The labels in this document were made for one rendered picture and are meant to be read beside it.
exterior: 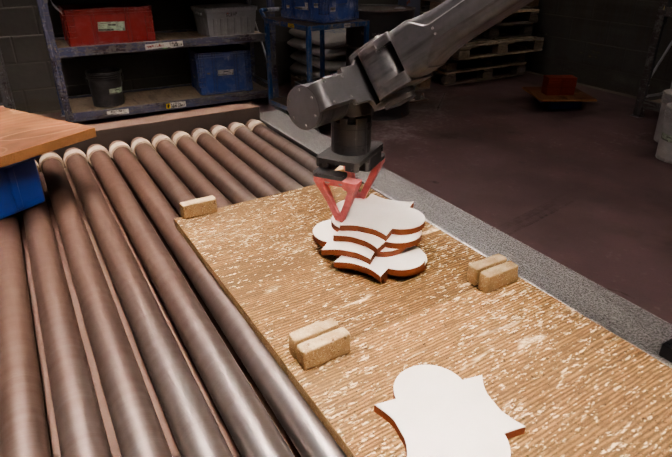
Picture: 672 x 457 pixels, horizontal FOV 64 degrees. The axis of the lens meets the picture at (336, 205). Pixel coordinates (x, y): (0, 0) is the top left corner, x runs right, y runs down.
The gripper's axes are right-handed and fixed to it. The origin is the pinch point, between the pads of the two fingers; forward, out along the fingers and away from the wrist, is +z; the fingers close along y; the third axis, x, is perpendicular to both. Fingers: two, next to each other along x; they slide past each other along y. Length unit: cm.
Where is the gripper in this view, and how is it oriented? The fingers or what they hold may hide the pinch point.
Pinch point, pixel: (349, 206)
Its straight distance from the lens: 81.6
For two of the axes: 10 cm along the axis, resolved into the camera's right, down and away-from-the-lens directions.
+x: 9.1, 1.9, -3.8
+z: -0.1, 9.0, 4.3
